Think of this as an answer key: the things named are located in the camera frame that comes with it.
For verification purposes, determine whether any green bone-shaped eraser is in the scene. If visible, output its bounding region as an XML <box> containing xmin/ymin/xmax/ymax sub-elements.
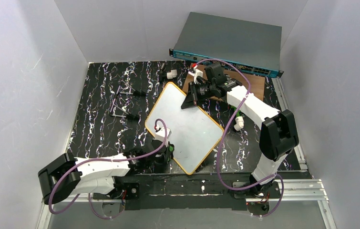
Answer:
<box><xmin>166</xmin><ymin>144</ymin><xmax>175</xmax><ymax>157</ymax></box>

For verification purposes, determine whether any yellow-framed whiteboard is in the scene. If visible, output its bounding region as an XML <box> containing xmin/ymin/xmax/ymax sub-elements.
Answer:
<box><xmin>144</xmin><ymin>82</ymin><xmax>224</xmax><ymax>175</ymax></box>

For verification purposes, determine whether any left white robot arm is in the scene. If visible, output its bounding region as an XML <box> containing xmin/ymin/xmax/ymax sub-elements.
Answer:
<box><xmin>38</xmin><ymin>143</ymin><xmax>175</xmax><ymax>205</ymax></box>

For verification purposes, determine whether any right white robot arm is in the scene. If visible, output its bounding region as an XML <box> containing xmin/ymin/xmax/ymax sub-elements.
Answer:
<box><xmin>181</xmin><ymin>61</ymin><xmax>299</xmax><ymax>191</ymax></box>

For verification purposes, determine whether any black and white marker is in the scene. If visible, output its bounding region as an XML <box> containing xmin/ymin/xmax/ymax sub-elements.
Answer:
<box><xmin>156</xmin><ymin>63</ymin><xmax>177</xmax><ymax>82</ymax></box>

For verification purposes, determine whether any wooden board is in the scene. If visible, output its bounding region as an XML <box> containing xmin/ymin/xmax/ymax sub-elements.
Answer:
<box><xmin>182</xmin><ymin>69</ymin><xmax>265</xmax><ymax>101</ymax></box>

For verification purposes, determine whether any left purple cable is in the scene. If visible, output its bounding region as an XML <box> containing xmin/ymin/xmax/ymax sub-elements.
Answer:
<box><xmin>47</xmin><ymin>118</ymin><xmax>168</xmax><ymax>220</ymax></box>

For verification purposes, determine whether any purple cable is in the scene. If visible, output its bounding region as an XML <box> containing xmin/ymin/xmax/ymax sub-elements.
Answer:
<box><xmin>47</xmin><ymin>118</ymin><xmax>168</xmax><ymax>220</ymax></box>
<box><xmin>194</xmin><ymin>58</ymin><xmax>285</xmax><ymax>218</ymax></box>

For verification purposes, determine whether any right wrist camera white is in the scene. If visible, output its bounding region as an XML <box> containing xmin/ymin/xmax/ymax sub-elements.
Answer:
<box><xmin>188</xmin><ymin>63</ymin><xmax>204</xmax><ymax>84</ymax></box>

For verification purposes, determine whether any teal network switch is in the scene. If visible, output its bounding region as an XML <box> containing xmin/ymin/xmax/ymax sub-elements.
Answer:
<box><xmin>169</xmin><ymin>12</ymin><xmax>284</xmax><ymax>78</ymax></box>

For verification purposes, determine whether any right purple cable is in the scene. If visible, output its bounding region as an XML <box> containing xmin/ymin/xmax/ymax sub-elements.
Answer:
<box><xmin>194</xmin><ymin>58</ymin><xmax>285</xmax><ymax>218</ymax></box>

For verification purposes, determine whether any aluminium frame rail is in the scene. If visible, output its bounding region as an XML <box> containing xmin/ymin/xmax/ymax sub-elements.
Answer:
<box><xmin>37</xmin><ymin>177</ymin><xmax>336</xmax><ymax>229</ymax></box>

